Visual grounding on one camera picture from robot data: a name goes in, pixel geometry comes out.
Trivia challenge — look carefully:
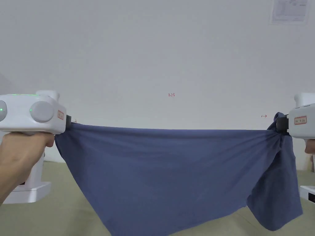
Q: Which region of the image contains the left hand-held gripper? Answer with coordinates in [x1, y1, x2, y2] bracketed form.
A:
[0, 90, 72, 204]

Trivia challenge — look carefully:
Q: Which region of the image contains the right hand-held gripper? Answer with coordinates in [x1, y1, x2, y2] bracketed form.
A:
[275, 92, 315, 204]

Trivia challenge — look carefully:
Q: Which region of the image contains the dark blue shirt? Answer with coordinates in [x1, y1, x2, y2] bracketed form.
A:
[54, 112, 303, 236]

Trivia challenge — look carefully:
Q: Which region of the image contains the person's right hand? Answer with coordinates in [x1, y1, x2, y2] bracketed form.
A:
[304, 139, 315, 155]

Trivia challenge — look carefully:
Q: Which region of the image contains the person's left hand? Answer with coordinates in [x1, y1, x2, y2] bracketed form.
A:
[0, 131, 55, 205]

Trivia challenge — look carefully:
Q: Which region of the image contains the bed with pale green sheet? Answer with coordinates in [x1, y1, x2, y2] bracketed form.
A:
[0, 161, 315, 236]

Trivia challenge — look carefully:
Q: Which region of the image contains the white printed paper sheet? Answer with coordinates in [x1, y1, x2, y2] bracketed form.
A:
[269, 0, 309, 25]

